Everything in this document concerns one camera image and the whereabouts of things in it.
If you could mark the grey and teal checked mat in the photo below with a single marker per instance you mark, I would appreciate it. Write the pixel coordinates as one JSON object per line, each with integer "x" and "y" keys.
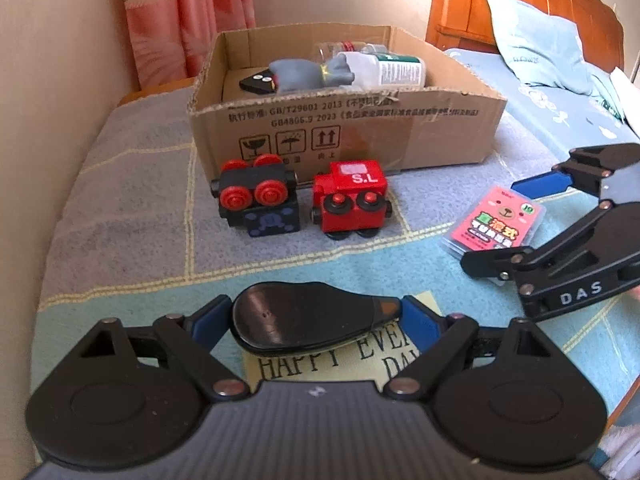
{"x": 125, "y": 185}

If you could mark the black glossy oval object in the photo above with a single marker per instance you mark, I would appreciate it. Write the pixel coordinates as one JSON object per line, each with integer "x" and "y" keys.
{"x": 300, "y": 315}

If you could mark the black toy train car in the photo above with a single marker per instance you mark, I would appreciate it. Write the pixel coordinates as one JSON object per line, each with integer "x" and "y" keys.
{"x": 250, "y": 180}

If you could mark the black remote control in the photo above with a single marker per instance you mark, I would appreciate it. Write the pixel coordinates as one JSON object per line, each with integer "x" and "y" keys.
{"x": 257, "y": 82}

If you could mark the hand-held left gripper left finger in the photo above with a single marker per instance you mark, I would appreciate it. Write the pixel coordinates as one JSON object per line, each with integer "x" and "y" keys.
{"x": 210, "y": 322}

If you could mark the grey toy elephant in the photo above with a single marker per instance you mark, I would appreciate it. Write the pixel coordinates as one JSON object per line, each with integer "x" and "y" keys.
{"x": 300, "y": 75}

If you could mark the light blue floral pillow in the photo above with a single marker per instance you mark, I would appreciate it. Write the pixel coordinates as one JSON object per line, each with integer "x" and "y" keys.
{"x": 540, "y": 40}

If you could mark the pink card case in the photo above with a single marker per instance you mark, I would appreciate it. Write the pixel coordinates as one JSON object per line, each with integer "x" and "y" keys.
{"x": 490, "y": 220}

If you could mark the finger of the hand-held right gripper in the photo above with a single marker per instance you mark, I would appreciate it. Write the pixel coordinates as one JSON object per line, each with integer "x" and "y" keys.
{"x": 500, "y": 262}
{"x": 545, "y": 182}

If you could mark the white cloth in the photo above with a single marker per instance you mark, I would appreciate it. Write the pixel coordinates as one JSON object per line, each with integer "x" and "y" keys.
{"x": 627, "y": 95}

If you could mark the clear bottle of yellow capsules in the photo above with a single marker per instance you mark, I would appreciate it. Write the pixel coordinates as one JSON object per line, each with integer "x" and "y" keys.
{"x": 330, "y": 50}

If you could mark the brown cardboard box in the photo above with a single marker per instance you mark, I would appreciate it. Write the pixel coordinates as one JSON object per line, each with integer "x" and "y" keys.
{"x": 400, "y": 130}

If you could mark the white bottle with green label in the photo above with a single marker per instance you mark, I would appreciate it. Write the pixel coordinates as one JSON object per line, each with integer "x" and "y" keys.
{"x": 370, "y": 67}

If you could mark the red toy train car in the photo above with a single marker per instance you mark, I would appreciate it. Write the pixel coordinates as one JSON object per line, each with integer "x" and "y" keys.
{"x": 350, "y": 220}

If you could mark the wooden bed headboard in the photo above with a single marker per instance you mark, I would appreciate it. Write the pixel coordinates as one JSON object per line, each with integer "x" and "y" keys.
{"x": 465, "y": 5}

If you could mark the pink patterned curtain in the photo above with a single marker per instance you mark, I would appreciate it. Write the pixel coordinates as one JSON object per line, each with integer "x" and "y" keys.
{"x": 190, "y": 20}

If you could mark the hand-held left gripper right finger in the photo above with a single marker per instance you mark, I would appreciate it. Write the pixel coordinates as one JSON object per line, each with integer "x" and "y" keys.
{"x": 420, "y": 317}

